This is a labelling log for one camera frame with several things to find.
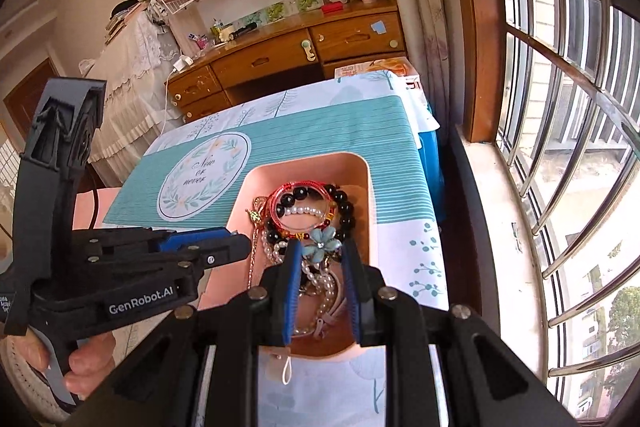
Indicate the pink blanket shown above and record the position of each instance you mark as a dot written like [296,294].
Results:
[100,207]

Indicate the metal window grille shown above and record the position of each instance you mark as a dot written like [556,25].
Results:
[575,82]

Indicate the white lace cover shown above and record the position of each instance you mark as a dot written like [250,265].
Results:
[130,97]

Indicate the small red box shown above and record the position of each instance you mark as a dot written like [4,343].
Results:
[332,8]

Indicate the green flower brooch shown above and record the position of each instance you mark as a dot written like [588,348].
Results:
[320,243]

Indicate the pink plastic box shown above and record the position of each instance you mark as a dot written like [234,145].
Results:
[310,172]

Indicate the black flashlight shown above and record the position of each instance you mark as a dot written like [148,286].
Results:
[244,30]

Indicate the white charger plug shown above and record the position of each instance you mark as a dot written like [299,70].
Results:
[184,63]

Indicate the orange printed carton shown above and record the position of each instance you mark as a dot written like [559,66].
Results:
[380,67]

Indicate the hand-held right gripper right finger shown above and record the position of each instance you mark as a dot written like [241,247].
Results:
[356,297]

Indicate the wooden window frame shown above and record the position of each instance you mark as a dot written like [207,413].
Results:
[475,32]

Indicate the wooden door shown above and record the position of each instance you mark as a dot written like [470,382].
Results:
[30,102]

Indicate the person's left hand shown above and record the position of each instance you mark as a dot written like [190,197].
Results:
[92,357]

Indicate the blue cloth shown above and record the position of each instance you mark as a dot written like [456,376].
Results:
[431,177]

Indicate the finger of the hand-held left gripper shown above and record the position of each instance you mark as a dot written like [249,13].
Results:
[190,237]
[220,252]

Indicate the floral curtain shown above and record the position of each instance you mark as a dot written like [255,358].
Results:
[420,32]

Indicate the teal tree printed tablecloth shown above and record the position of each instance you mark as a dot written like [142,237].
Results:
[325,127]

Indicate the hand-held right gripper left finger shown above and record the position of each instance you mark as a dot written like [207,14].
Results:
[291,297]

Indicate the gold hairpin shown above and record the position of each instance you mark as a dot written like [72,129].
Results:
[256,217]

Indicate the wooden desk with drawers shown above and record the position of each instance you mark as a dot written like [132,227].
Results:
[260,62]

